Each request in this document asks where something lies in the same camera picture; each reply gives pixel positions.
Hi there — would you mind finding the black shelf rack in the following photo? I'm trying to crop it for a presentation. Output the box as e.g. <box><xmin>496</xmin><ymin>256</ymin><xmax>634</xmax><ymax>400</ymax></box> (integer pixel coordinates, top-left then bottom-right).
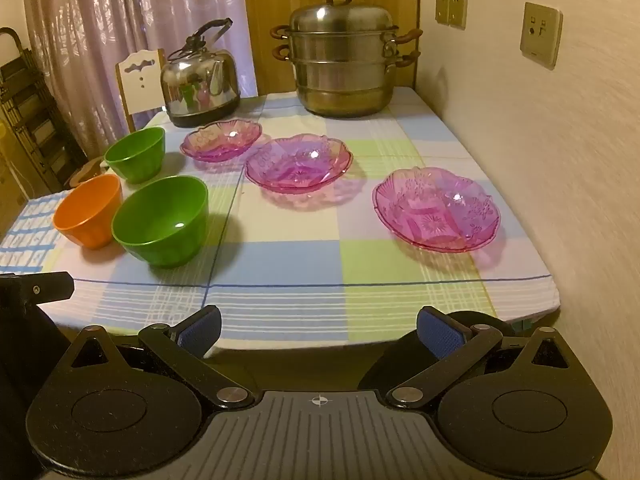
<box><xmin>0</xmin><ymin>27</ymin><xmax>86</xmax><ymax>196</ymax></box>

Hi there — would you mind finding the white wooden chair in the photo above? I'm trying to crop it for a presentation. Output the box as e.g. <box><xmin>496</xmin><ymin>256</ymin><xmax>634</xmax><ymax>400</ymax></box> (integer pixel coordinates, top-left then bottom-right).
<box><xmin>115</xmin><ymin>49</ymin><xmax>167</xmax><ymax>133</ymax></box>

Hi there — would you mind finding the pink patterned curtain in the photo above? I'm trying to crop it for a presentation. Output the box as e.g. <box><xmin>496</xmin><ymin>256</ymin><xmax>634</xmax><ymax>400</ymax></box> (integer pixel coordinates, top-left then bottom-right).
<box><xmin>22</xmin><ymin>0</ymin><xmax>258</xmax><ymax>161</ymax></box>

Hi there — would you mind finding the pink divided plate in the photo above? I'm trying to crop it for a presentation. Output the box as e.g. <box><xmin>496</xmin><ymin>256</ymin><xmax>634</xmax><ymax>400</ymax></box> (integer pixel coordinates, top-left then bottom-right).
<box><xmin>372</xmin><ymin>166</ymin><xmax>501</xmax><ymax>252</ymax></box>

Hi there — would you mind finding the green plastic bowl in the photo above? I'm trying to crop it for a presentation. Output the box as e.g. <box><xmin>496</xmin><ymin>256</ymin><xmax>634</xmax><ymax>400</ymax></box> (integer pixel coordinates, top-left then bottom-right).
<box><xmin>111</xmin><ymin>176</ymin><xmax>209</xmax><ymax>268</ymax></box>
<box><xmin>104</xmin><ymin>127</ymin><xmax>166</xmax><ymax>184</ymax></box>

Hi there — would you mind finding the pink heart-shaped plate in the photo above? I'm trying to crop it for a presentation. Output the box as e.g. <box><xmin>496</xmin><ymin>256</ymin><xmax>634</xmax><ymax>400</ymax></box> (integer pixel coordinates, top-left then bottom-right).
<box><xmin>180</xmin><ymin>119</ymin><xmax>264</xmax><ymax>163</ymax></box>

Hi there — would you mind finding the pink scalloped plate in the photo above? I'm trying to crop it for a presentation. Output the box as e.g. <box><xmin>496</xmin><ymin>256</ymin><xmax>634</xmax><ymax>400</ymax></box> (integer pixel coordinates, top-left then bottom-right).
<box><xmin>244</xmin><ymin>133</ymin><xmax>354</xmax><ymax>194</ymax></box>

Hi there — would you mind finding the orange plastic bowl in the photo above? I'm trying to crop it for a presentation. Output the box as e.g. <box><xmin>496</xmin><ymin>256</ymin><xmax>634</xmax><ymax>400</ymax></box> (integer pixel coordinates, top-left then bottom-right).
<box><xmin>52</xmin><ymin>175</ymin><xmax>123</xmax><ymax>250</ymax></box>

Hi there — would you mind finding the stainless steel steamer pot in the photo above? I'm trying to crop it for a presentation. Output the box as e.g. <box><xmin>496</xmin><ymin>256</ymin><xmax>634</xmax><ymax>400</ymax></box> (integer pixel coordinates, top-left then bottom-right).
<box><xmin>270</xmin><ymin>0</ymin><xmax>424</xmax><ymax>119</ymax></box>

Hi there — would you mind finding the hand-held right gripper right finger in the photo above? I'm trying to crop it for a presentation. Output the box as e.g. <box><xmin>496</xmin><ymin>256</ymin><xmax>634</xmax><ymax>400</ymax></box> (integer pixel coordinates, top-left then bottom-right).
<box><xmin>385</xmin><ymin>306</ymin><xmax>573</xmax><ymax>408</ymax></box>

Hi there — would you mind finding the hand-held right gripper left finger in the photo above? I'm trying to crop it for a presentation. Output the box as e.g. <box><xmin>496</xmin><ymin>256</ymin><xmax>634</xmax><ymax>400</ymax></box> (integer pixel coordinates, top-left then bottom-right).
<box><xmin>65</xmin><ymin>305</ymin><xmax>256</xmax><ymax>408</ymax></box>

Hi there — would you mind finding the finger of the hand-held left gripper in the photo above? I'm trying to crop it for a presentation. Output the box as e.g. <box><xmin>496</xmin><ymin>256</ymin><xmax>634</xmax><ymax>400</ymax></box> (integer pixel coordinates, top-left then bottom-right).
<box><xmin>0</xmin><ymin>271</ymin><xmax>76</xmax><ymax>312</ymax></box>

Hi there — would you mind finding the white cable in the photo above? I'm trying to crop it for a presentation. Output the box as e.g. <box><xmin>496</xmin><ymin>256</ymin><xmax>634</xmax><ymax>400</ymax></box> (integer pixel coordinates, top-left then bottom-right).
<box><xmin>4</xmin><ymin>157</ymin><xmax>37</xmax><ymax>198</ymax></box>

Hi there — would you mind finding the pastel checkered tablecloth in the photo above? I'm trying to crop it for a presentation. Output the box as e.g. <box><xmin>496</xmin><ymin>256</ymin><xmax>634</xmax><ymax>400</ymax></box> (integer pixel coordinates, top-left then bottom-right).
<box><xmin>50</xmin><ymin>86</ymin><xmax>562</xmax><ymax>356</ymax></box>

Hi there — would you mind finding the beige wall outlet plate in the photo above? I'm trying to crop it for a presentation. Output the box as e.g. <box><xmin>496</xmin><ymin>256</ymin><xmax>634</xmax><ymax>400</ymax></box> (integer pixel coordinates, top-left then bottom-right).
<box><xmin>520</xmin><ymin>2</ymin><xmax>563</xmax><ymax>71</ymax></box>

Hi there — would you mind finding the stainless steel kettle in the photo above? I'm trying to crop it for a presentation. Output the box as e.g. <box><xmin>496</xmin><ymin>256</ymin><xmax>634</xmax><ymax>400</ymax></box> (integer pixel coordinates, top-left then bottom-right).
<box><xmin>160</xmin><ymin>18</ymin><xmax>242</xmax><ymax>128</ymax></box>

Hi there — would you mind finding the blue white checkered cloth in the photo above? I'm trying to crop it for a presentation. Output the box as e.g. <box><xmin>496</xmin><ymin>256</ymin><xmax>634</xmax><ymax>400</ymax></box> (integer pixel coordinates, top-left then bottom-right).
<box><xmin>0</xmin><ymin>192</ymin><xmax>76</xmax><ymax>275</ymax></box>

